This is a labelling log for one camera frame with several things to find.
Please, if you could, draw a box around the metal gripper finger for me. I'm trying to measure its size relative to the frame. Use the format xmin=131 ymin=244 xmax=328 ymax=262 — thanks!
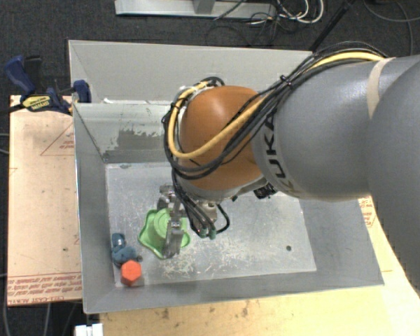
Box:
xmin=162 ymin=221 xmax=184 ymax=259
xmin=157 ymin=183 xmax=176 ymax=211

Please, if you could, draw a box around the green cup on wavy base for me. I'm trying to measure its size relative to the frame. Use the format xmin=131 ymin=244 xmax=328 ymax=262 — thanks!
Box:
xmin=137 ymin=208 xmax=191 ymax=260

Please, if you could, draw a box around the orange hexagonal block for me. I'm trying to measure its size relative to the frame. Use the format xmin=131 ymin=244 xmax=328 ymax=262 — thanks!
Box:
xmin=120 ymin=260 xmax=144 ymax=288

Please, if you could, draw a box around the blue toy animal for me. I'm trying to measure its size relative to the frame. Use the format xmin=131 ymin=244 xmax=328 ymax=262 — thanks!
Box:
xmin=111 ymin=232 xmax=144 ymax=269

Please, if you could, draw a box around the grey metal bin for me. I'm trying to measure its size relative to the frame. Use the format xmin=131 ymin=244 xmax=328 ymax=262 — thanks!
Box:
xmin=68 ymin=39 xmax=385 ymax=315

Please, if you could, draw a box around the brown cardboard board red print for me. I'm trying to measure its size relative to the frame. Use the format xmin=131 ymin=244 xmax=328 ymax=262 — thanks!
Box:
xmin=6 ymin=94 xmax=377 ymax=307

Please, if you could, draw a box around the black cylinder on white bracket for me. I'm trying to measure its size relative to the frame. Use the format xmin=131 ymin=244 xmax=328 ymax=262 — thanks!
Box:
xmin=253 ymin=183 xmax=277 ymax=200

